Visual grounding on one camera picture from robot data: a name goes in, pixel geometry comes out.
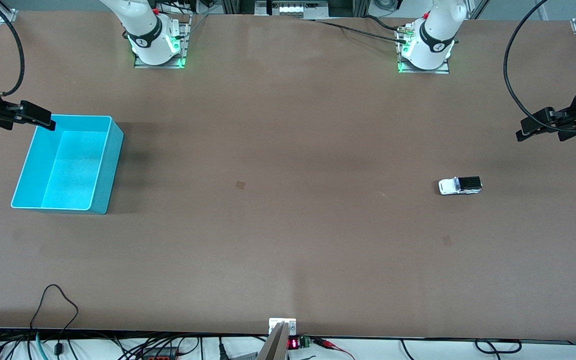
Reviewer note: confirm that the white jeep toy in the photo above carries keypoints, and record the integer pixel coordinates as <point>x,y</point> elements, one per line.
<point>450,186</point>

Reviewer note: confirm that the teal plastic bin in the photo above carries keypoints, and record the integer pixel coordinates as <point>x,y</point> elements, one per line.
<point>73,165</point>

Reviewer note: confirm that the black power strip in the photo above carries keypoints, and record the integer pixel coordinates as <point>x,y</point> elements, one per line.
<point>160,357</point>

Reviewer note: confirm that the red clip lead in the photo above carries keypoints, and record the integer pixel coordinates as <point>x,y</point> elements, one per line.
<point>325,343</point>

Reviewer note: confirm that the red digit display module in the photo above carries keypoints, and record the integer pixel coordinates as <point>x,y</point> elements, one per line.
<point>293,343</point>

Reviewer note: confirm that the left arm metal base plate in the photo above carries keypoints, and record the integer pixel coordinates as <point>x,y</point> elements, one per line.
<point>443,71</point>

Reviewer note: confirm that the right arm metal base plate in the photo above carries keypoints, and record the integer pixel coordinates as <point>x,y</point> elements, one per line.
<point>187,47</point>

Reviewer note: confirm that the aluminium frame with device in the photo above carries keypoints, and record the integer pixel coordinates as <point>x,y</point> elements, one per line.
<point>293,9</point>

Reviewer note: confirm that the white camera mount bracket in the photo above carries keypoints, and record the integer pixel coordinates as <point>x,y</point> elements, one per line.
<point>290,322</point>

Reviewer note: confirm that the grey aluminium camera bar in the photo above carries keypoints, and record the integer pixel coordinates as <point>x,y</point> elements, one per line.
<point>274,347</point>

